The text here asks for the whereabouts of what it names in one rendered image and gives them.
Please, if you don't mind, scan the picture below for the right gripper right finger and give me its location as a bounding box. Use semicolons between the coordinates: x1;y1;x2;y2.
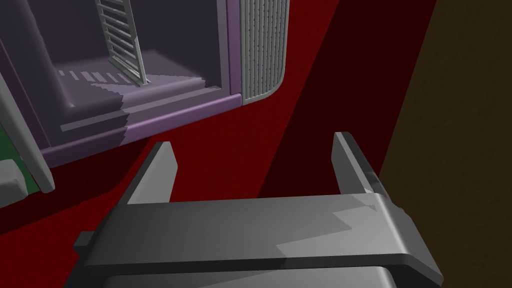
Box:
331;131;388;197

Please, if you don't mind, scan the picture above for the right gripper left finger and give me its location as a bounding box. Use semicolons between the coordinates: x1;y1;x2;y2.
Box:
117;141;179;205

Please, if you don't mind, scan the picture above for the purple oven with grey grille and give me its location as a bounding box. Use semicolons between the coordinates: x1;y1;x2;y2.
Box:
0;0;290;169

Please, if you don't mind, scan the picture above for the grey oven door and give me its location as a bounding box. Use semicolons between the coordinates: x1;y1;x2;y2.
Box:
0;73;56;209

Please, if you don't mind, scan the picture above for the grey wire oven rack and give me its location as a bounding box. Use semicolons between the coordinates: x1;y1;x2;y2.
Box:
94;0;153;88

